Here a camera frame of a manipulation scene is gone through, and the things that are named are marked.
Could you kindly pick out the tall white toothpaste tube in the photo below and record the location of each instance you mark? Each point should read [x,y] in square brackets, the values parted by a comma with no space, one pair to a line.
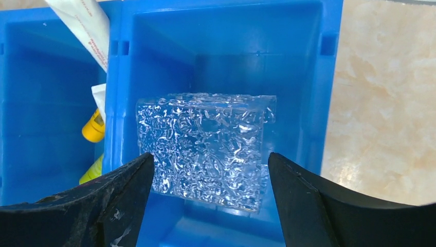
[89,23]

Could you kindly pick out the orange yellow small tube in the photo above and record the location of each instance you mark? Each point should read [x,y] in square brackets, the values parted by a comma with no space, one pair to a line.
[94,129]

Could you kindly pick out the clear textured square tray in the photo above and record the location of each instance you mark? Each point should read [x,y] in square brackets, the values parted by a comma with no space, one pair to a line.
[208,147]

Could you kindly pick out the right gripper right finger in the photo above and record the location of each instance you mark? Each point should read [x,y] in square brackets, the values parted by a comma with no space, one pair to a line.
[314,211]

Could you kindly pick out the yellow green tube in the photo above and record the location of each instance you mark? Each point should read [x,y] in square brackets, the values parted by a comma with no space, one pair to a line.
[93,172]

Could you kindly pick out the blue divided plastic bin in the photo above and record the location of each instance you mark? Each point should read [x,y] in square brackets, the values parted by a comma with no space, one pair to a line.
[281,48]

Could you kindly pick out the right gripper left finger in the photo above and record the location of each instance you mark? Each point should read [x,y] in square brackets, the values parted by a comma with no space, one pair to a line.
[106,211]

